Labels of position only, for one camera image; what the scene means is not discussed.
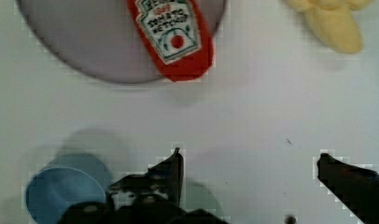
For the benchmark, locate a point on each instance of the yellow plush banana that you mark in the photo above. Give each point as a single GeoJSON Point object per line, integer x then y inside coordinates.
{"type": "Point", "coordinates": [332, 22]}

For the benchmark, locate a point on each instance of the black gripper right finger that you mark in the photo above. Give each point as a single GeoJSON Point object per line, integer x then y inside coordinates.
{"type": "Point", "coordinates": [357, 188]}

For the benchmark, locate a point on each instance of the blue round bowl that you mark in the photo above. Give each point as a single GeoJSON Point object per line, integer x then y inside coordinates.
{"type": "Point", "coordinates": [66, 180]}

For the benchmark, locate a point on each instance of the red plush ketchup bottle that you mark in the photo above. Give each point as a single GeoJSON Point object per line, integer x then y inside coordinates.
{"type": "Point", "coordinates": [175, 35]}

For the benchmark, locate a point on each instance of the green mug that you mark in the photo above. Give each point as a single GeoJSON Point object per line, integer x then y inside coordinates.
{"type": "Point", "coordinates": [198, 196]}

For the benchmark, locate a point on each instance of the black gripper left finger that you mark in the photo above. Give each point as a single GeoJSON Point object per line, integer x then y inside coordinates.
{"type": "Point", "coordinates": [156, 192]}

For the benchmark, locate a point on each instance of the grey round plate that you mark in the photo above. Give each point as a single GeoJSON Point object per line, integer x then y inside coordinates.
{"type": "Point", "coordinates": [98, 37]}

